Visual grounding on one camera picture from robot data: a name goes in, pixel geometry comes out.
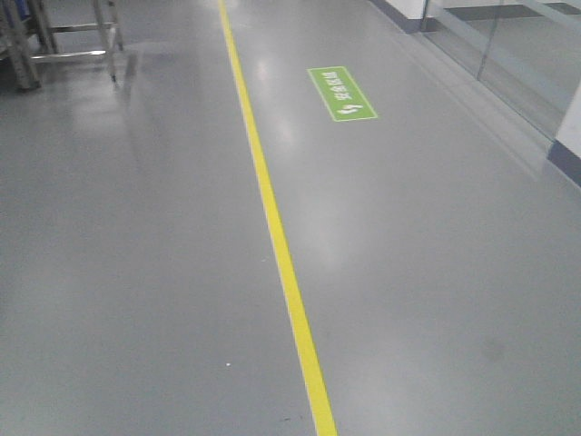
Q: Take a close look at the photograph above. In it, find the steel table legs frame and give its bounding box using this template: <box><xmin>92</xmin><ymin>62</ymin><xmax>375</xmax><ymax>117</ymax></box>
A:
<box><xmin>0</xmin><ymin>0</ymin><xmax>125</xmax><ymax>92</ymax></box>

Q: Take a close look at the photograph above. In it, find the glass partition wall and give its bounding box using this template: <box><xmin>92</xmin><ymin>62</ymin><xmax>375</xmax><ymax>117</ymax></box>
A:
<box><xmin>421</xmin><ymin>1</ymin><xmax>580</xmax><ymax>139</ymax></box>

